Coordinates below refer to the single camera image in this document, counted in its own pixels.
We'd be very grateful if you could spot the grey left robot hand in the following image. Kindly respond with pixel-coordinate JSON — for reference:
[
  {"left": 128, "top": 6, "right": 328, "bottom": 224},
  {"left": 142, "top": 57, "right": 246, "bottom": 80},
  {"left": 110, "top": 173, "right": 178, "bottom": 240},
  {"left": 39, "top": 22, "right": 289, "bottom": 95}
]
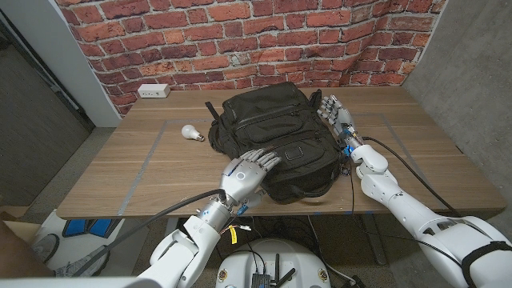
[{"left": 218, "top": 148, "right": 282, "bottom": 210}]

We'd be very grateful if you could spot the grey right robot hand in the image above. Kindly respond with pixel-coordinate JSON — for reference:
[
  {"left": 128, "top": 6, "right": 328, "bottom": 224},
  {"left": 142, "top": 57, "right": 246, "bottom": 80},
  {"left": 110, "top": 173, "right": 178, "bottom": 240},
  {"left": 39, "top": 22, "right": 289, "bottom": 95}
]
[{"left": 318, "top": 94, "right": 365, "bottom": 152}]

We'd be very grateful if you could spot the black backpack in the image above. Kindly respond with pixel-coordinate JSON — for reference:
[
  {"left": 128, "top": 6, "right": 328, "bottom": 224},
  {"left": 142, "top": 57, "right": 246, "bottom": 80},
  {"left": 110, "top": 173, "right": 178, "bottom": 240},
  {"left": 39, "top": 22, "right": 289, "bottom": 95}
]
[{"left": 205, "top": 81, "right": 353, "bottom": 205}]

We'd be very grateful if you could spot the white light bulb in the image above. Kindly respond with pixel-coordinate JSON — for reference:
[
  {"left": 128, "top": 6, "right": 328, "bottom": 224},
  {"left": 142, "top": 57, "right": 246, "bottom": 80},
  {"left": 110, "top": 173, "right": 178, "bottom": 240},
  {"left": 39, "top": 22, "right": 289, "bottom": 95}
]
[{"left": 181, "top": 124, "right": 206, "bottom": 142}]

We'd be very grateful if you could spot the white table leg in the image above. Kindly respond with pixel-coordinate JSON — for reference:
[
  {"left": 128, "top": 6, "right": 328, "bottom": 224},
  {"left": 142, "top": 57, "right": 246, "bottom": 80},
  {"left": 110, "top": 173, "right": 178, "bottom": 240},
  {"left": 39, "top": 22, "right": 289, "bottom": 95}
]
[{"left": 165, "top": 217, "right": 180, "bottom": 238}]

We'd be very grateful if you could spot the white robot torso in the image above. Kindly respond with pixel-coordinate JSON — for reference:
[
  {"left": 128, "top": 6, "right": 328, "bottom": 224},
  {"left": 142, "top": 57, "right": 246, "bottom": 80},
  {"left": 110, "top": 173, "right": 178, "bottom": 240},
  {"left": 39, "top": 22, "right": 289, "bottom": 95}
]
[{"left": 215, "top": 238, "right": 332, "bottom": 288}]

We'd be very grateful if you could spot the red brick printed backdrop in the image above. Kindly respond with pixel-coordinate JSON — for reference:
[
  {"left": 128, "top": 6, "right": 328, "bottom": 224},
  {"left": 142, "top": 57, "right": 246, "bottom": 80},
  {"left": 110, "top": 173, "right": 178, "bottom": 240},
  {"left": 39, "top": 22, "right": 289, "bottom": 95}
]
[{"left": 55, "top": 0, "right": 447, "bottom": 117}]

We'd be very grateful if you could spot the black computer box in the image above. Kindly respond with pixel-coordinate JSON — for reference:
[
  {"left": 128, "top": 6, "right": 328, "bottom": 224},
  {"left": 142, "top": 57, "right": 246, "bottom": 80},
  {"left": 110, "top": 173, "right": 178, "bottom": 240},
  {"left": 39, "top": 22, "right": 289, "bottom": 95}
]
[{"left": 250, "top": 272, "right": 271, "bottom": 288}]

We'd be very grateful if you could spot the tilted black antenna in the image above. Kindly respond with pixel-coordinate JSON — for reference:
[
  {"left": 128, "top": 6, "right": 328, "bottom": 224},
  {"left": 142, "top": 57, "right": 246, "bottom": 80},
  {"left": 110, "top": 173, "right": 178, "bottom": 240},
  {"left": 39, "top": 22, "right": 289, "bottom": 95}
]
[{"left": 275, "top": 267, "right": 297, "bottom": 288}]

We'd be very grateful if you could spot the white power outlet box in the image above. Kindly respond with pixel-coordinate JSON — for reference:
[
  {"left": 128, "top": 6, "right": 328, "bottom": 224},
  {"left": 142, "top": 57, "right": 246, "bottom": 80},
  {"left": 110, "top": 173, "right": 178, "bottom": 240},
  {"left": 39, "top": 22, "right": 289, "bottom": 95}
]
[{"left": 137, "top": 83, "right": 171, "bottom": 99}]

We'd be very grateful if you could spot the grey table leg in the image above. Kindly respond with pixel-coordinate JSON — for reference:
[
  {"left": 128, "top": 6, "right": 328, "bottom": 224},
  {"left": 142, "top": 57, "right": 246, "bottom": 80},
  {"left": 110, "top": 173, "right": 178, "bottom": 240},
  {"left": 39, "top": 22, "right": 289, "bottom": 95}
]
[{"left": 362, "top": 214, "right": 388, "bottom": 266}]

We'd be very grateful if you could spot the blue floor pad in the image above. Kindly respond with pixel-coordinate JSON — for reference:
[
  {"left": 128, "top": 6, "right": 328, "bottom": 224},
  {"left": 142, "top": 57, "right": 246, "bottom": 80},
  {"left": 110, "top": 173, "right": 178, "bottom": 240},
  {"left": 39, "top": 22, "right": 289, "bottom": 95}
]
[{"left": 62, "top": 218, "right": 125, "bottom": 238}]

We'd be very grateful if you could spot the white floor mat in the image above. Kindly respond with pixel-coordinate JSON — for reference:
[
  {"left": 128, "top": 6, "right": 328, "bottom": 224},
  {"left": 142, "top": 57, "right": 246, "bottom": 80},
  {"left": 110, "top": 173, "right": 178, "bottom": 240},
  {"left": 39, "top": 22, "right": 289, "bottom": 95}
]
[{"left": 31, "top": 210, "right": 149, "bottom": 277}]

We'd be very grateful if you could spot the cardboard box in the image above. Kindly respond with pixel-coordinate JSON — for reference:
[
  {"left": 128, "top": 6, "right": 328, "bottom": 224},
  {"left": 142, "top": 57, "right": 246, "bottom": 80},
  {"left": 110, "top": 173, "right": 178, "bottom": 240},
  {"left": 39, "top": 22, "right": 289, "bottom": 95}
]
[{"left": 0, "top": 206, "right": 37, "bottom": 241}]

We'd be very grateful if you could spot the person in brown clothing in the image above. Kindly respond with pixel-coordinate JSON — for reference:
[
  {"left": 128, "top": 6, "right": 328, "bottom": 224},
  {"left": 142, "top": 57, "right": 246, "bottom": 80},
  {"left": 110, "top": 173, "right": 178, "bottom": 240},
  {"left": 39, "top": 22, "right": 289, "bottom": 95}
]
[{"left": 0, "top": 222, "right": 55, "bottom": 278}]

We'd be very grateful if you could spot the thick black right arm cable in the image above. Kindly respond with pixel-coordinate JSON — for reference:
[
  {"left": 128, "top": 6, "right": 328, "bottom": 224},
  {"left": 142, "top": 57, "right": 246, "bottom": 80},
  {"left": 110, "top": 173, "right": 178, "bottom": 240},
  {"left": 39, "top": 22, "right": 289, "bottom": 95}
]
[{"left": 362, "top": 136, "right": 461, "bottom": 218}]

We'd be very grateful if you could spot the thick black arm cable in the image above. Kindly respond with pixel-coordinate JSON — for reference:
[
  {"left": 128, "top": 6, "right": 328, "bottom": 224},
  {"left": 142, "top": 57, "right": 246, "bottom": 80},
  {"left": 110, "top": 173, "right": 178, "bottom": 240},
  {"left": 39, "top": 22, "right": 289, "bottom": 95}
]
[
  {"left": 362, "top": 136, "right": 461, "bottom": 218},
  {"left": 74, "top": 188, "right": 227, "bottom": 277}
]

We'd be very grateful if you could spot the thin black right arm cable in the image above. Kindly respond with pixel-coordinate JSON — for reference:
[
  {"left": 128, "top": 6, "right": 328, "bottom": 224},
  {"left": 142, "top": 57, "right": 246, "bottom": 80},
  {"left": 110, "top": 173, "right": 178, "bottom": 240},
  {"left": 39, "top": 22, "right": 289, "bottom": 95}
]
[{"left": 349, "top": 159, "right": 463, "bottom": 267}]

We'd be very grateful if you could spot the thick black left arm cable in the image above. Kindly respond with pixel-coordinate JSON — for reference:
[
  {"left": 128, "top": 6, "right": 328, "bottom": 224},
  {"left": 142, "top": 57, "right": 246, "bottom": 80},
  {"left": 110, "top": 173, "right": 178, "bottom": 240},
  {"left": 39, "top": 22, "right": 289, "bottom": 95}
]
[{"left": 74, "top": 188, "right": 227, "bottom": 277}]

